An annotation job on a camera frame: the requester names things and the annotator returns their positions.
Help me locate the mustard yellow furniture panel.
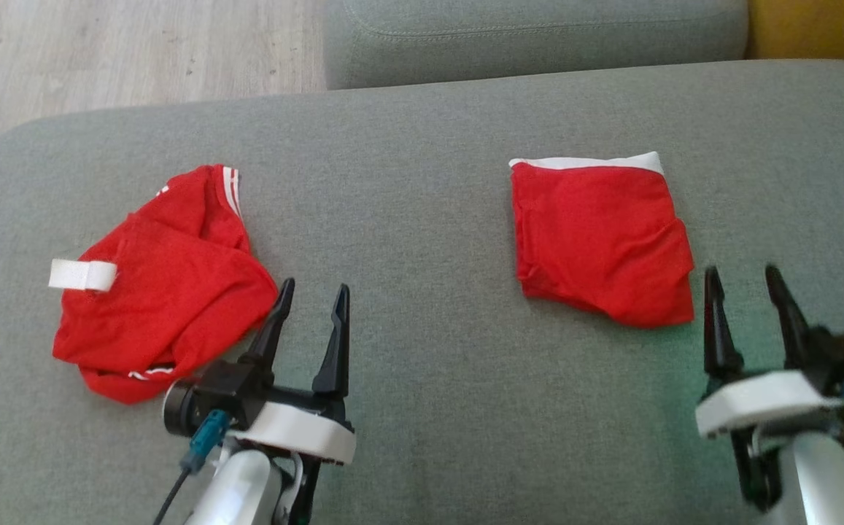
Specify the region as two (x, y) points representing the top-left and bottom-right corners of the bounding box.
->
(746, 0), (844, 71)

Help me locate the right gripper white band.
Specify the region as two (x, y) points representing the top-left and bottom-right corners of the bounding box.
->
(694, 264), (844, 513)

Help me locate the grey sofa seat cushion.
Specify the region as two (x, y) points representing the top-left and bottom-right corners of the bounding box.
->
(0, 60), (844, 525)

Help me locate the red shorts white waistband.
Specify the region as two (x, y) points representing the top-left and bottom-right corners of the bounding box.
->
(508, 152), (696, 329)

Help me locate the red basketball jersey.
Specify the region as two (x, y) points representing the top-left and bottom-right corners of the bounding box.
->
(48, 165), (279, 405)

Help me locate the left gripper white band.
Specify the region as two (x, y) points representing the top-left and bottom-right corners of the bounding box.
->
(227, 278), (357, 525)

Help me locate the left arm cable teal plug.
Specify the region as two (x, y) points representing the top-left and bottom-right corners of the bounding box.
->
(152, 410), (232, 525)

